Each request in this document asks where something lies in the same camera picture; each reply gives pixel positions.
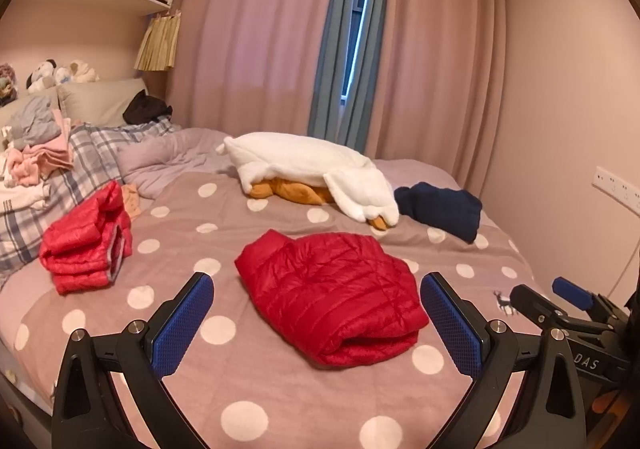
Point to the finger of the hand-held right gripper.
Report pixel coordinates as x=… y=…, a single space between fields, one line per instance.
x=535 y=304
x=570 y=290

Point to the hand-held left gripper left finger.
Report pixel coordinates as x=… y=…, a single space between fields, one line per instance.
x=182 y=324

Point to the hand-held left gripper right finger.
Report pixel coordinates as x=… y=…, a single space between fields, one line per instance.
x=450 y=324

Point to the red down jacket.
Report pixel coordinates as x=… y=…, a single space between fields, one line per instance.
x=330 y=289

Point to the pile of pink grey clothes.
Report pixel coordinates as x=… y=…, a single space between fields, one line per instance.
x=45 y=156

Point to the navy fleece garment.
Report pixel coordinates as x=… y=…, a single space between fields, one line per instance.
x=440 y=209

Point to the folded pink-red down jacket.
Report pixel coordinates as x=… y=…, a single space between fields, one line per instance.
x=85 y=244

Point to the peach garment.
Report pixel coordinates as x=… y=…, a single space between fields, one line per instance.
x=131 y=199

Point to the plaid and lilac quilt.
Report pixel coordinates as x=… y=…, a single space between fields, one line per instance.
x=95 y=149

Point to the white fleece garment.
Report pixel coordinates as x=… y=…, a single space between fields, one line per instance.
x=300 y=164

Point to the black garment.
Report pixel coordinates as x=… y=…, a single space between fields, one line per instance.
x=145 y=109

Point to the grey-blue garment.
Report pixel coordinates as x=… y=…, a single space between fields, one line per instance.
x=35 y=126

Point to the pink curtain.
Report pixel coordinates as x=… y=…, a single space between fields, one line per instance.
x=440 y=54
x=250 y=29

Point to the blue-grey curtain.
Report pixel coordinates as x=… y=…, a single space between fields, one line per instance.
x=325 y=79

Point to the beige pleated cloth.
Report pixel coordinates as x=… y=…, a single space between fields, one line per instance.
x=157 y=44

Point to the black and white plush toy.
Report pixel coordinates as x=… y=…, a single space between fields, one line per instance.
x=42 y=74

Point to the floral patterned cushion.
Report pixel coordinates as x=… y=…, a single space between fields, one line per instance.
x=5 y=81

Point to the window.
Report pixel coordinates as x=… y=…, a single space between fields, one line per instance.
x=360 y=4

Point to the white wall socket strip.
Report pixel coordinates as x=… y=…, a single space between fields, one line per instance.
x=617 y=191

